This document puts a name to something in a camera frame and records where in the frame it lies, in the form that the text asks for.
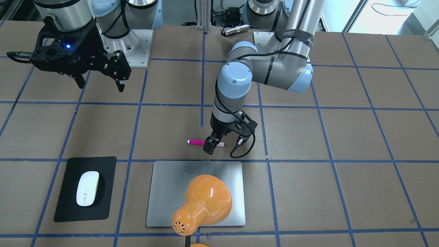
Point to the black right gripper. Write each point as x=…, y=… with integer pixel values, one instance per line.
x=92, y=44

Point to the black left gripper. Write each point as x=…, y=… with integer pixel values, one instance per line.
x=219, y=126

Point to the pink marker pen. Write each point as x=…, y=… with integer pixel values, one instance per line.
x=201, y=142

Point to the white computer mouse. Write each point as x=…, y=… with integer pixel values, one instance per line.
x=87, y=188

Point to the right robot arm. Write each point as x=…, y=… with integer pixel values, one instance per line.
x=114, y=18

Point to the black mousepad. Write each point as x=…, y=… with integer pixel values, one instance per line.
x=67, y=209

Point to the silver laptop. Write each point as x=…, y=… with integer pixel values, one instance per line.
x=170, y=180

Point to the orange desk lamp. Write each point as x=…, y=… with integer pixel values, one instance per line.
x=207, y=201

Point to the silver metal connector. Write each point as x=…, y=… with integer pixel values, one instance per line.
x=236, y=30

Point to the black electronics box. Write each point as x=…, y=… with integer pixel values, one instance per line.
x=232, y=16

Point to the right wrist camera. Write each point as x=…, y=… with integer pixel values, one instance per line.
x=45, y=49

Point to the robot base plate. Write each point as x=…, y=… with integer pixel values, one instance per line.
x=136, y=47

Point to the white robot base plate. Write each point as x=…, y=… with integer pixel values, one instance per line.
x=286, y=59

